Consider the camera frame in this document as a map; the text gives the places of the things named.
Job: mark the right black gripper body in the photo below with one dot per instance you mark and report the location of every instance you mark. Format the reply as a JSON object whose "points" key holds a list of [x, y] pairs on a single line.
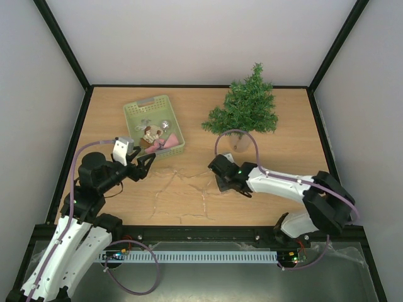
{"points": [[230, 181]]}

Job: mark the silver ball ornament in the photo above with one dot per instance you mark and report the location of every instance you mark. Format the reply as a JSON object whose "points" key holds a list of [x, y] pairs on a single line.
{"points": [[166, 125]]}

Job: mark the green plastic basket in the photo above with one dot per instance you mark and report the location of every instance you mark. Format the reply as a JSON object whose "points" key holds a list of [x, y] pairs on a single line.
{"points": [[152, 111]]}

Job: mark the brown gingerbread ornament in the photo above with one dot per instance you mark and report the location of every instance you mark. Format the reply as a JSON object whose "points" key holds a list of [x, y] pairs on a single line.
{"points": [[151, 134]]}

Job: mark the white slotted cable duct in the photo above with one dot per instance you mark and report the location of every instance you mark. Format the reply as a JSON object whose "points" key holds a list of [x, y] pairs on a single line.
{"points": [[191, 257]]}

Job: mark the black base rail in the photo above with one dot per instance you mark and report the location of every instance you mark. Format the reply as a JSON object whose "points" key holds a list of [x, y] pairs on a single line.
{"points": [[257, 236]]}

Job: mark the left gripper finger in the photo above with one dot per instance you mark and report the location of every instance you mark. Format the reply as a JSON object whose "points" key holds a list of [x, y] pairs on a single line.
{"points": [[136, 151], [143, 164]]}

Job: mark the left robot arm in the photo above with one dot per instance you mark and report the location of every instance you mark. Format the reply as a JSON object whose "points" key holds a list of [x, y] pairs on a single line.
{"points": [[82, 231]]}

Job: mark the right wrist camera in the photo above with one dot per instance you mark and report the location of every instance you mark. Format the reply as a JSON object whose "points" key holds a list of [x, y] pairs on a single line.
{"points": [[229, 157]]}

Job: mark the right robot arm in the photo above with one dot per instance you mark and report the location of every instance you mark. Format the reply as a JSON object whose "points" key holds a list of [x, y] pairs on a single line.
{"points": [[327, 205]]}

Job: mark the pink ornaments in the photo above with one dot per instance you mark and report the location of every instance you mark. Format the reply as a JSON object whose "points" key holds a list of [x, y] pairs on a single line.
{"points": [[162, 144]]}

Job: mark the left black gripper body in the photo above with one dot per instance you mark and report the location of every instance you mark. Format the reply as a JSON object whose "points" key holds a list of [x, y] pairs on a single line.
{"points": [[135, 173]]}

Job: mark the small green christmas tree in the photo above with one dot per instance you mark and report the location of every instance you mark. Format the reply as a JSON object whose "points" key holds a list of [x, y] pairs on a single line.
{"points": [[249, 105]]}

